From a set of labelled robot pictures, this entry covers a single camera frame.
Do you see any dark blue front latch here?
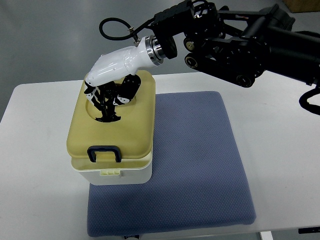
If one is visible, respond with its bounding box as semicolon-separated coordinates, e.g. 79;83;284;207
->
86;145;122;163

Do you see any yellow storage box lid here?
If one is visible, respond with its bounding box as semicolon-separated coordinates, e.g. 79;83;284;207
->
66;70;156;160

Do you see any brown cardboard box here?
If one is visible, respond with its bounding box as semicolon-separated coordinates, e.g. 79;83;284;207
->
283;0;320;13

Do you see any blue grey fabric mat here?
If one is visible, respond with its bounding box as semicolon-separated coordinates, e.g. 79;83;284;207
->
87;91;256;237

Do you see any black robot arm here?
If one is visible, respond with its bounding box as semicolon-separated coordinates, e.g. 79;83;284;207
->
141;0;320;88

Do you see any black table control panel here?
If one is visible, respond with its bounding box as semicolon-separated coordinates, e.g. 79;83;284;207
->
298;226;320;234

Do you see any black lid carry handle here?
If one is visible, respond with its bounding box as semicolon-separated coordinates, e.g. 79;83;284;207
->
95;81;121;123

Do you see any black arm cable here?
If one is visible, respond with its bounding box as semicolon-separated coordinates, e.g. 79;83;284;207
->
98;17;137;41

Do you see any white storage box base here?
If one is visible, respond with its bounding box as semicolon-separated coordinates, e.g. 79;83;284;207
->
71;151;153;186

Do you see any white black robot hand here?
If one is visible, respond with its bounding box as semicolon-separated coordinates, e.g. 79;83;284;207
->
84;35;165;110

